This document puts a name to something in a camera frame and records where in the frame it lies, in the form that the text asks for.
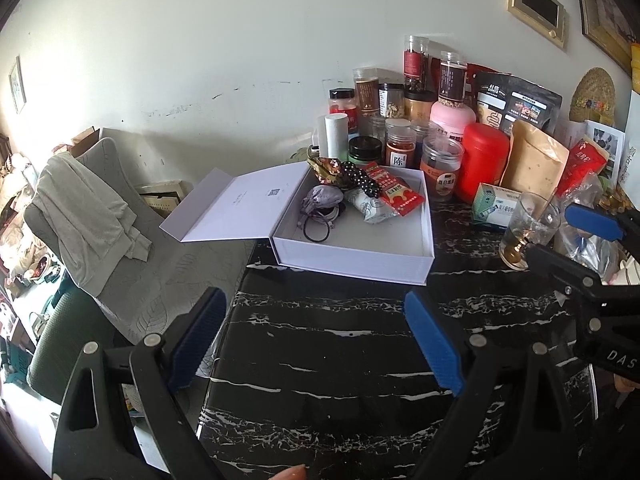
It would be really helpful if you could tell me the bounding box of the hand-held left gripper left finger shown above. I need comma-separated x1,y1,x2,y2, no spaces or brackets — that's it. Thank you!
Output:
52,287,228,480

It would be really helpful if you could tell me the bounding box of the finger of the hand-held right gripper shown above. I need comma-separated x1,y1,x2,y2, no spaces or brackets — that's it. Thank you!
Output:
565,204,640,243
525,242,640,347

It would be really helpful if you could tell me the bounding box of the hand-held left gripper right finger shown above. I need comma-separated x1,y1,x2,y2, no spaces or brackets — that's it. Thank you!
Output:
404,290,596,480

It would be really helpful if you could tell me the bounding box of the white hinged-lid box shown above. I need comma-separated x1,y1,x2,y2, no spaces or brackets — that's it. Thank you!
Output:
160,162,435,286

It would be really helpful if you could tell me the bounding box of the black hair band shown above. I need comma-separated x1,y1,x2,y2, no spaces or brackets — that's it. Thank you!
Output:
303,221,334,244

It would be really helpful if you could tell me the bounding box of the white printed packet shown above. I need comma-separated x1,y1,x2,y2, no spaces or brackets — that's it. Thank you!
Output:
345,187,401,225

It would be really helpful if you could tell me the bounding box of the red snack packet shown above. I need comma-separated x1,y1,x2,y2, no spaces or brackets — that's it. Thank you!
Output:
361,161,426,217

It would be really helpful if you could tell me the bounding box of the white charging cable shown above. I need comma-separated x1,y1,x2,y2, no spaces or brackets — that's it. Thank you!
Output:
305,205,348,228

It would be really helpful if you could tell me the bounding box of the purple tasselled drawstring pouch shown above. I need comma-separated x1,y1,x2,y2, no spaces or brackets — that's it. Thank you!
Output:
300,185,346,221

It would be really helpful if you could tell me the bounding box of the black polka dot scrunchie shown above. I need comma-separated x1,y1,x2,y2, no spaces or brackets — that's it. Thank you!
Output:
337,160,383,198

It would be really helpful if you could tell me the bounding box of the brown red snack bag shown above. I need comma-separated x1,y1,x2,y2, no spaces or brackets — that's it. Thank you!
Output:
306,156,346,186

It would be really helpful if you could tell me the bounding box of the clear plastic bag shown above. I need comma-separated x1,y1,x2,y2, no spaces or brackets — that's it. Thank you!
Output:
555,172,621,281

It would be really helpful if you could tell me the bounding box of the clear drinking glass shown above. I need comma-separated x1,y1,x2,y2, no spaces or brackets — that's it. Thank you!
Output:
499,191,562,270

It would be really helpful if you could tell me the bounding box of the red foil bag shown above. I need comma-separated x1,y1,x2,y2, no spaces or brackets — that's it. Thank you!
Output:
555,137,608,198

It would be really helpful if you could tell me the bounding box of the grey leaf-pattern seat cushion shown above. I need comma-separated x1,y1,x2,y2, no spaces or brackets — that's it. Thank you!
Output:
22,137,256,346

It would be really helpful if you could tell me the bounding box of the kraft paper pouch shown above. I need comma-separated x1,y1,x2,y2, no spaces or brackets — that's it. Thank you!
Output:
500,120,571,201

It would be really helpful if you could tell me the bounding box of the green white medicine box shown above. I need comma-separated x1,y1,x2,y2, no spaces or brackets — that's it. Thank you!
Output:
471,183,523,231

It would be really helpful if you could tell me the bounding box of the woven straw hat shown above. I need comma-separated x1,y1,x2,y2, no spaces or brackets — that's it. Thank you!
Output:
569,67,616,126

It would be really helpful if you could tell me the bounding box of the red plastic canister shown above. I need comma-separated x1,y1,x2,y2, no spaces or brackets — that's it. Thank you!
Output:
455,122,511,203

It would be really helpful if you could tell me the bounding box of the dark green chair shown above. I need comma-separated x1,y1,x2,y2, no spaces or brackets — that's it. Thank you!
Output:
25,285,136,406

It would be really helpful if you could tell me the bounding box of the black printed pouch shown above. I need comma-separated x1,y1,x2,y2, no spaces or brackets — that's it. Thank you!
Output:
472,71,563,136

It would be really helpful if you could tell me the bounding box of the clear jar orange label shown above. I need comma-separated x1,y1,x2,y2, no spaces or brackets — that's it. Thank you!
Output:
420,136,466,203

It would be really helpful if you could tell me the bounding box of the light grey cloth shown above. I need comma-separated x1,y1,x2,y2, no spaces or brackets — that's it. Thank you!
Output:
32,152,153,296

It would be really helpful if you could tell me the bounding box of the pink lidded jar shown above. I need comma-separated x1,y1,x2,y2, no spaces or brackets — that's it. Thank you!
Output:
430,100,477,143

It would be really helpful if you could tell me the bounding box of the clear jar red powder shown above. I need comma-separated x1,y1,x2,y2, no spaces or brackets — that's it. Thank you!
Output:
385,119,417,170

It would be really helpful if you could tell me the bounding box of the tall jar dark label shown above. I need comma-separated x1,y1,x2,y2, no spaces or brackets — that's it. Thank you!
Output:
439,51,468,106

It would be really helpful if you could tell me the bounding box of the dark jar black lid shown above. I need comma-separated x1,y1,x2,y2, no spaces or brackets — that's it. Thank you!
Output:
348,136,386,166

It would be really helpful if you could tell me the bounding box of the golden jar black lid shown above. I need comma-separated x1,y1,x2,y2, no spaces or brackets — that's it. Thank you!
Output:
404,90,437,122

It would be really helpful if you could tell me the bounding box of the cardboard box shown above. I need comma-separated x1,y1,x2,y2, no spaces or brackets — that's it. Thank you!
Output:
70,127,101,158

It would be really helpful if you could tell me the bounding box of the white cylinder bottle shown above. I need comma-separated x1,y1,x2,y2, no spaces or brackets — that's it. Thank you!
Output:
324,112,349,161

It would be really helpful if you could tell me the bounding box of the nut jar black lid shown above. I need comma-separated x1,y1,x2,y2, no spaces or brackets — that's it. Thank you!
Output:
378,83,405,120

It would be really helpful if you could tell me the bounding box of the tall jar red label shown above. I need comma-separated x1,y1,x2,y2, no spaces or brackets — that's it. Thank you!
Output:
404,35,431,91

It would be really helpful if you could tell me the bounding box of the red jar black lid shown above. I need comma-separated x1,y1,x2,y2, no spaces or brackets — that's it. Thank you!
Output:
328,88,358,133

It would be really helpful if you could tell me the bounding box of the clear jar brown label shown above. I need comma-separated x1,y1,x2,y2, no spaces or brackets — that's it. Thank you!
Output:
354,67,381,116

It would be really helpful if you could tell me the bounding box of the large framed wall picture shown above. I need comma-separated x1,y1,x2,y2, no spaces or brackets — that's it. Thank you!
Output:
570,0,633,73

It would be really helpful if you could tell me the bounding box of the cream wall intercom panel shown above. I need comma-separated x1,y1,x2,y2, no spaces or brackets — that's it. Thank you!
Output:
507,0,568,51

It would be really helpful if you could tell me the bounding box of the small wall picture frame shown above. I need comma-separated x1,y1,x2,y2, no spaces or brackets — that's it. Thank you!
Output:
9,55,27,115

